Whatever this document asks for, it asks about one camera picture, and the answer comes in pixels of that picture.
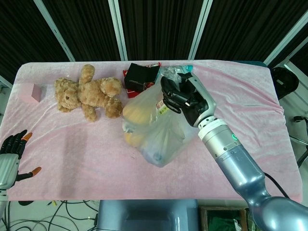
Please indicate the white partition post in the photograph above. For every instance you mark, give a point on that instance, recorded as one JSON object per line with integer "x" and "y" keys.
{"x": 286, "y": 36}
{"x": 198, "y": 29}
{"x": 119, "y": 31}
{"x": 54, "y": 31}

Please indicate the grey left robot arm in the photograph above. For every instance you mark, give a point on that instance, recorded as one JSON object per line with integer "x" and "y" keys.
{"x": 3, "y": 199}

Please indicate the brown teddy bear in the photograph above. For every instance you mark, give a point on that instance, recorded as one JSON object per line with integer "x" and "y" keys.
{"x": 89, "y": 93}

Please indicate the wooden crate with green cloth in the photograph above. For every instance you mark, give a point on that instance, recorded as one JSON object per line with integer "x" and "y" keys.
{"x": 221, "y": 220}

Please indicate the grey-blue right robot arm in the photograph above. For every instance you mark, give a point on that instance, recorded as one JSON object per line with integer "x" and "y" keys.
{"x": 238, "y": 163}

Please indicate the black open box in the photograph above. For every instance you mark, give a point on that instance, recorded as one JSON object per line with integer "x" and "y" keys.
{"x": 138, "y": 75}

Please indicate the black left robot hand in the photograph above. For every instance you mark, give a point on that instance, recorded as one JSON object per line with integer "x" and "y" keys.
{"x": 8, "y": 166}

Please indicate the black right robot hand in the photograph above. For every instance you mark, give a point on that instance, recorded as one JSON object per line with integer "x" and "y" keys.
{"x": 199, "y": 101}

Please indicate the pale blue soft item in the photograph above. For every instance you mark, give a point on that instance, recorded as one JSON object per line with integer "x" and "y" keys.
{"x": 156, "y": 156}

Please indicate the pink velvet tablecloth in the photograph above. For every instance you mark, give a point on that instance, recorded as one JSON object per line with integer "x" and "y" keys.
{"x": 84, "y": 149}

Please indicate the black tripod stand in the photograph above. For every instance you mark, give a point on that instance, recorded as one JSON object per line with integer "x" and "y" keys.
{"x": 300, "y": 139}

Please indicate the small pink box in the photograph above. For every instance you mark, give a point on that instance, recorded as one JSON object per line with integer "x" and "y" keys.
{"x": 28, "y": 92}

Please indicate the teal snack packet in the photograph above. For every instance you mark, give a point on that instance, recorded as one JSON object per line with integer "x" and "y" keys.
{"x": 188, "y": 68}

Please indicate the black round stool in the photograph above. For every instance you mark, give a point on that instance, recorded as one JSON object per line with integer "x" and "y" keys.
{"x": 285, "y": 80}

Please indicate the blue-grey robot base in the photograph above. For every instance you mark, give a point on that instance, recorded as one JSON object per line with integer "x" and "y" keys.
{"x": 144, "y": 216}

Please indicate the clear plastic bag with fruit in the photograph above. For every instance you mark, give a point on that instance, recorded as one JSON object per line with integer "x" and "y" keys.
{"x": 158, "y": 137}

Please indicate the yellow plush toy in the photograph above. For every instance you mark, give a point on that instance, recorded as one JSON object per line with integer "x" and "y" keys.
{"x": 137, "y": 114}

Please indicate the red flat packet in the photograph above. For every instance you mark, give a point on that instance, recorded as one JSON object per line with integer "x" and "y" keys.
{"x": 132, "y": 94}

